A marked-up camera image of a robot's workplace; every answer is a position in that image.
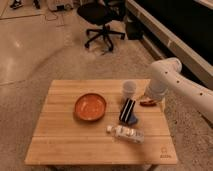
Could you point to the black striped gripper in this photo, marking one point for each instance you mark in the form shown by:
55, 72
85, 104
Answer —
127, 110

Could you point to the blue eraser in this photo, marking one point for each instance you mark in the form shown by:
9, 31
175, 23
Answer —
132, 120

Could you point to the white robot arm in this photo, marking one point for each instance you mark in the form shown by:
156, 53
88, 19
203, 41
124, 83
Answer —
166, 74

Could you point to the white ceramic cup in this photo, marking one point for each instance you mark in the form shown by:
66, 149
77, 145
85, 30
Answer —
128, 89

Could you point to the clear plastic bottle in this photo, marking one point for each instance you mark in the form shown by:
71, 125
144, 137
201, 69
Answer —
126, 133

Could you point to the small wooden dish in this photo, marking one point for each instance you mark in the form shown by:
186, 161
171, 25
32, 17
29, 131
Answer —
147, 102

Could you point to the orange bowl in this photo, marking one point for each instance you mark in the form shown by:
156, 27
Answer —
90, 107

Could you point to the wooden table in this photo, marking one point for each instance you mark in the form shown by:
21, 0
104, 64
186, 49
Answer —
62, 139

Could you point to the black box under bench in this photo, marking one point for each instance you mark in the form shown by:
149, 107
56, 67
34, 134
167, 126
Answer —
134, 30

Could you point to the black office chair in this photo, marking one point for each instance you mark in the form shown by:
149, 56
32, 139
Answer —
101, 14

